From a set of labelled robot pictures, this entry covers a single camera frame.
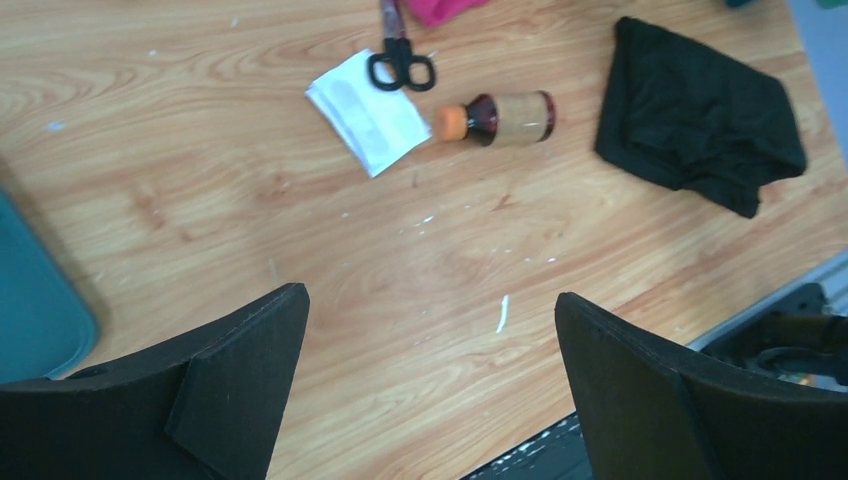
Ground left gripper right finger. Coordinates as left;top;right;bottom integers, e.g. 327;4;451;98
555;292;847;479

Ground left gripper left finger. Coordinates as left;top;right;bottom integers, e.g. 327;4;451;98
1;283;310;479

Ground teal divided tray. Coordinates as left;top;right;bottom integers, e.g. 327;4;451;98
1;193;99;383

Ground black cloth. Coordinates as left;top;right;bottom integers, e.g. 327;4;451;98
594;17;808;218

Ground brown orange-cap bottle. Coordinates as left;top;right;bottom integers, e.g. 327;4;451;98
434;90;557;147

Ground white paper sachet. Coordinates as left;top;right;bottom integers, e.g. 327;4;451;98
305;48;432;178

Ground pink folded cloth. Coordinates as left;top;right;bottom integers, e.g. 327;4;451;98
406;0;489;27

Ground black handled scissors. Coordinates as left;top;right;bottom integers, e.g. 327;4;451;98
367;0;437;92

